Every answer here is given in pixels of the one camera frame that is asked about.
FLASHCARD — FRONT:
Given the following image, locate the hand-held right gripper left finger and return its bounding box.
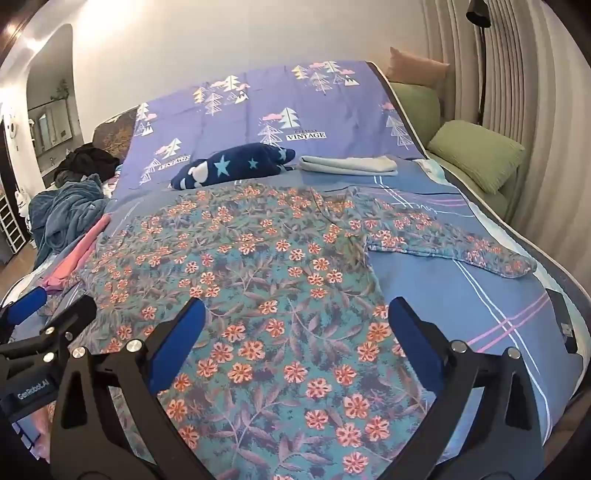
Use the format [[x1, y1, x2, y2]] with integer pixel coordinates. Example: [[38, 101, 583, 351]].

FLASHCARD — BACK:
[[50, 298, 218, 480]]

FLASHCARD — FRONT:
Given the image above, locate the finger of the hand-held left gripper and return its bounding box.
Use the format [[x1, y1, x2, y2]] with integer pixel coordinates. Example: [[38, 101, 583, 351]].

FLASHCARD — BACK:
[[0, 287, 49, 343], [0, 294, 98, 370]]

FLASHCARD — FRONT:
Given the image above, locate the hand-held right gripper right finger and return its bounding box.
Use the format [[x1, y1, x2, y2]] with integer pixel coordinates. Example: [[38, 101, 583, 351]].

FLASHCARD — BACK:
[[388, 296, 552, 480]]

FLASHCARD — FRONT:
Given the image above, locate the teal floral garment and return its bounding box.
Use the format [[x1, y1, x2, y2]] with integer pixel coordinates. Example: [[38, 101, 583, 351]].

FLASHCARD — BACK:
[[39, 185, 539, 480]]

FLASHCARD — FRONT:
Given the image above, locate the black clothes pile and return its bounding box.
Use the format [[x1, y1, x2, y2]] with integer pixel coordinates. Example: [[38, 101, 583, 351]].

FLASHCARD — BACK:
[[54, 143, 122, 183]]

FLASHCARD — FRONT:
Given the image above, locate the pink cloth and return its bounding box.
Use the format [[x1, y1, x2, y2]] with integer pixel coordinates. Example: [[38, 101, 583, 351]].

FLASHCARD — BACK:
[[44, 213, 114, 292]]

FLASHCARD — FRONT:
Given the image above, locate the blue plaid bedsheet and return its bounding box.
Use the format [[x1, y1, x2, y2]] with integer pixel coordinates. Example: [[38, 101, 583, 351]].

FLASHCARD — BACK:
[[0, 157, 583, 480]]

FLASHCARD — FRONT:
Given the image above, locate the white rack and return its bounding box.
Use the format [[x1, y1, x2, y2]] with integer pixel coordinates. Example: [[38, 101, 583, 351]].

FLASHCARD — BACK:
[[0, 191, 26, 254]]

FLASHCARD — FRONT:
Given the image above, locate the blue-grey fleece blanket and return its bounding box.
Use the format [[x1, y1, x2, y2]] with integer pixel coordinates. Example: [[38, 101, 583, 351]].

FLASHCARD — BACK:
[[28, 174, 112, 259]]

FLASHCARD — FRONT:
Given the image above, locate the black rectangular device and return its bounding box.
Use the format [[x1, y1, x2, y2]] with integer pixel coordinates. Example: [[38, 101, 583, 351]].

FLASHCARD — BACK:
[[545, 288, 580, 356]]

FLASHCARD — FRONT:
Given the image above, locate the navy star-patterned sleeve arm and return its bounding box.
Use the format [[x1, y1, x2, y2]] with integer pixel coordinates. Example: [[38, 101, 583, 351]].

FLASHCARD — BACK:
[[170, 143, 297, 191]]

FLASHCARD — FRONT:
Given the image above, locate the brown patterned pillow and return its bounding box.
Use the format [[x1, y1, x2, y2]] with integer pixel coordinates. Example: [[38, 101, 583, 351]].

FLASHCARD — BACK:
[[92, 105, 141, 160]]

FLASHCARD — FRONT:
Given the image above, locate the green cushion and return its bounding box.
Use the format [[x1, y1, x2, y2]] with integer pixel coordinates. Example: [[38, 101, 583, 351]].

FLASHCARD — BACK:
[[390, 82, 441, 134], [426, 120, 527, 195]]

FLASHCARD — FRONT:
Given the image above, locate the purple tree print cover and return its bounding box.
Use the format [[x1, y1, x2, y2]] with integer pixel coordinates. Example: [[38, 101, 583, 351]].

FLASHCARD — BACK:
[[113, 60, 428, 191]]

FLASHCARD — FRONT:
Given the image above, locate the peach pillow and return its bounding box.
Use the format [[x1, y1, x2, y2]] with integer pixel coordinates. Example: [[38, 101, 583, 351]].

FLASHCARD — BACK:
[[384, 46, 451, 88]]

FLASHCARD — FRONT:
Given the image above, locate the beige curtain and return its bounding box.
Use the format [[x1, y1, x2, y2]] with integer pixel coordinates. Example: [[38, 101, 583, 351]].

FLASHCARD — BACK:
[[422, 0, 591, 259]]

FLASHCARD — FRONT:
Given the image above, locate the black floor lamp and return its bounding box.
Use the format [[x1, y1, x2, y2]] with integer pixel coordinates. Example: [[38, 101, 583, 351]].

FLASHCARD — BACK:
[[465, 0, 492, 125]]

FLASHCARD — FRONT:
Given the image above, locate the wall mirror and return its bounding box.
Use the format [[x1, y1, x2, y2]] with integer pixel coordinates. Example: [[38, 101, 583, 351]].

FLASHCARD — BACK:
[[28, 99, 70, 151]]

